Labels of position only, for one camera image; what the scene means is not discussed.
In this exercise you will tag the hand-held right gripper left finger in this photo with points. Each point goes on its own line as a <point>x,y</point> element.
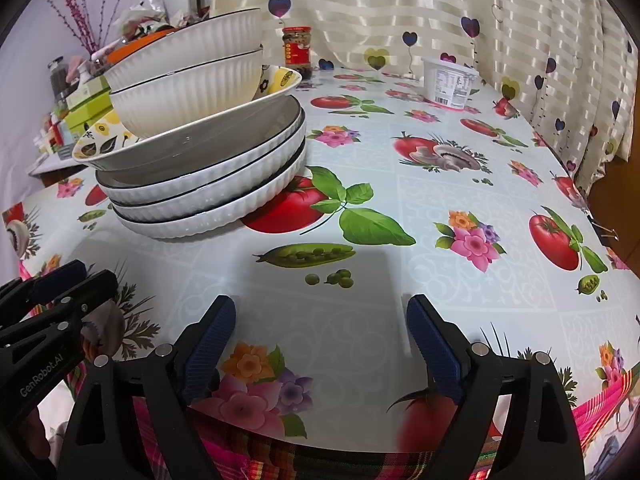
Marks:
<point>210,345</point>

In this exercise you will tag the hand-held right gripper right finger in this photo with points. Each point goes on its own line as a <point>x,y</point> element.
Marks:
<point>435,350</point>

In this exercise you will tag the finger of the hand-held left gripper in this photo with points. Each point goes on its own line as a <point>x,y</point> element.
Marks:
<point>65,276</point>
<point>85,297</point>

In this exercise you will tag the white black-rimmed ribbed plate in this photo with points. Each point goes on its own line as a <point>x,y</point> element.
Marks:
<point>215,201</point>
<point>215,222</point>
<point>215,182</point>

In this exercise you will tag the yellow floral deep plate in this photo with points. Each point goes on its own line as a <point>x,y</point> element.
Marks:
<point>210,135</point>

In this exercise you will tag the white black-rimmed ribbed bowl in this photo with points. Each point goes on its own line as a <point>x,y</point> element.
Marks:
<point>200,45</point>
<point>190,100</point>

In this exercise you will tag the vegetable-print tablecloth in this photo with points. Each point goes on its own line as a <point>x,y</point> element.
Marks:
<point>400,260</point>

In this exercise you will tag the white side table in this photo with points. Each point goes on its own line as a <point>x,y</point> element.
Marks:
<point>55,167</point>

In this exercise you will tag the red plaid cloth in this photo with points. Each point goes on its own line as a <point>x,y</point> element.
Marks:
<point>350,460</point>

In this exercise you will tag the lime green box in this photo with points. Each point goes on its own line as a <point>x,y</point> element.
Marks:
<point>85,116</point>

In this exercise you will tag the olive green box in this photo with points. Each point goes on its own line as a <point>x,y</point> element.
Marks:
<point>90,91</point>

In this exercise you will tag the dark glass jar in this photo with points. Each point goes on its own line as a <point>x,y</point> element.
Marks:
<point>57,80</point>

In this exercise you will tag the black binder clip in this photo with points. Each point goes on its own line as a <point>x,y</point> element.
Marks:
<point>600,225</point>

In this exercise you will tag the orange plastic tray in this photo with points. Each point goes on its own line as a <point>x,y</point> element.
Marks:
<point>125,50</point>

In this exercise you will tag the pink artificial flower branches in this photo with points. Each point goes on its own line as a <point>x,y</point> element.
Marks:
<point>82,25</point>

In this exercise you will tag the white plastic tub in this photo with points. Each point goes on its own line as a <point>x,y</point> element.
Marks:
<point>450,82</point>

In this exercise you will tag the crumpled white plastic bag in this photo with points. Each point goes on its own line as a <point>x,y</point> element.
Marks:
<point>140,17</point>

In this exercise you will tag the red-lidded sauce jar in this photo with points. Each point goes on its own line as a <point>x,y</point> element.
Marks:
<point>297,52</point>

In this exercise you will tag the cream heart-print curtain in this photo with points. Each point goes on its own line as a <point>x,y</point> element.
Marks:
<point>400,10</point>

